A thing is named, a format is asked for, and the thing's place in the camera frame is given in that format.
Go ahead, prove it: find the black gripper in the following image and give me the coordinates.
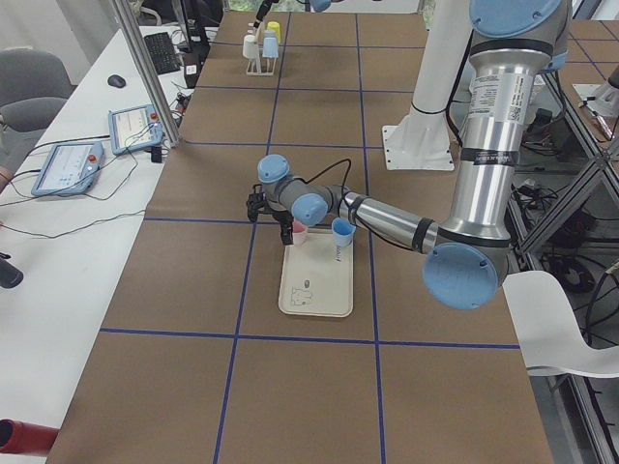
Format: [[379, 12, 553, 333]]
[[246, 185, 294, 246]]

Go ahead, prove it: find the pink plastic cup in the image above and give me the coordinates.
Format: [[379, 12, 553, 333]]
[[292, 220, 308, 246]]

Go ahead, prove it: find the yellow plastic cup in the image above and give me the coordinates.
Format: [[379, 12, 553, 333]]
[[267, 21, 281, 43]]

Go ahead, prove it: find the light blue plastic cup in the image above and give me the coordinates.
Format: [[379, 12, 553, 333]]
[[262, 37, 280, 59]]

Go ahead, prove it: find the pale green plastic cup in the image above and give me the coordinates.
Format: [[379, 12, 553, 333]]
[[242, 34, 260, 60]]

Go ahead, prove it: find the grey plastic cup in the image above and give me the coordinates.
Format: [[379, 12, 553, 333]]
[[264, 29, 278, 41]]

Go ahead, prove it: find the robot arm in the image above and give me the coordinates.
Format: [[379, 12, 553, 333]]
[[253, 0, 333, 28], [247, 1, 572, 310]]

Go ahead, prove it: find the cream plastic tray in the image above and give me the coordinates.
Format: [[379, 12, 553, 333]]
[[279, 229, 354, 318]]

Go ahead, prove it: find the black keyboard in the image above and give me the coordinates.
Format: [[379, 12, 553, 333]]
[[143, 32, 181, 75]]

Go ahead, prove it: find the black computer mouse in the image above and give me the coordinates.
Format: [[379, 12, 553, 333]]
[[107, 74, 127, 89]]

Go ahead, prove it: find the far teach pendant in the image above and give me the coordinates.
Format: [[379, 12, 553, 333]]
[[107, 104, 163, 156]]

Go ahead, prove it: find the teach pendant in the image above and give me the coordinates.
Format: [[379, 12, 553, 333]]
[[31, 141, 104, 197], [107, 104, 163, 156]]

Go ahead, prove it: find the near teach pendant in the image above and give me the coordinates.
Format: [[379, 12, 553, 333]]
[[31, 141, 104, 197]]

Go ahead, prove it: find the grey office chair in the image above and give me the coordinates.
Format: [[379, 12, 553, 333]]
[[1, 48, 74, 132]]

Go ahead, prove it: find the white chair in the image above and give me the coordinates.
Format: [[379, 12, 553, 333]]
[[503, 271, 618, 378]]

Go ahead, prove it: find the red cylinder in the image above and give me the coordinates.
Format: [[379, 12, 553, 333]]
[[1, 419, 59, 457]]

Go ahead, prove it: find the white wire cup rack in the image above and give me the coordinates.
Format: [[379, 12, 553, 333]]
[[242, 21, 281, 76]]

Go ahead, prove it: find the aluminium frame post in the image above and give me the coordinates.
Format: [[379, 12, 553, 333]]
[[110, 0, 180, 148]]

